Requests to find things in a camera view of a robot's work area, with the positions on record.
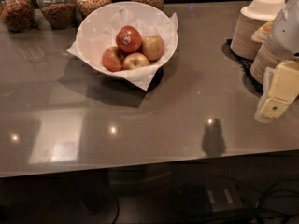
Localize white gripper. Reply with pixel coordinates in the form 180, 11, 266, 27
251, 0, 299, 119

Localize red apple with sticker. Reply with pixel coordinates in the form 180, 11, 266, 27
116, 26, 142, 53

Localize left paper bowl stack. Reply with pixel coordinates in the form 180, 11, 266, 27
230, 0, 285, 60

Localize yellow-red apple right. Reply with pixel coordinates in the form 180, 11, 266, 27
141, 35, 164, 61

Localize yellow-red apple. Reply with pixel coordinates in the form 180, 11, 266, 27
141, 35, 164, 61
123, 52, 150, 70

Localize yellow-red apple front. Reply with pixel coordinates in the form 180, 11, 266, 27
123, 52, 150, 70

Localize white bowl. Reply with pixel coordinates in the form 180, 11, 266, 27
75, 1, 178, 77

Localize red apple left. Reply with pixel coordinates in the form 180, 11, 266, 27
102, 46, 123, 72

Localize black rubber mat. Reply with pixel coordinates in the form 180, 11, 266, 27
221, 39, 263, 97

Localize black power box below table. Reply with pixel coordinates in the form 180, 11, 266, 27
182, 181, 248, 217

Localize white paper liner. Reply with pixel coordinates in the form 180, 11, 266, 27
66, 8, 179, 91

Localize glass jar far left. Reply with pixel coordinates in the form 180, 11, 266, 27
0, 0, 35, 32

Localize black cable under table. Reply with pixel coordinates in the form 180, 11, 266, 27
169, 175, 299, 224

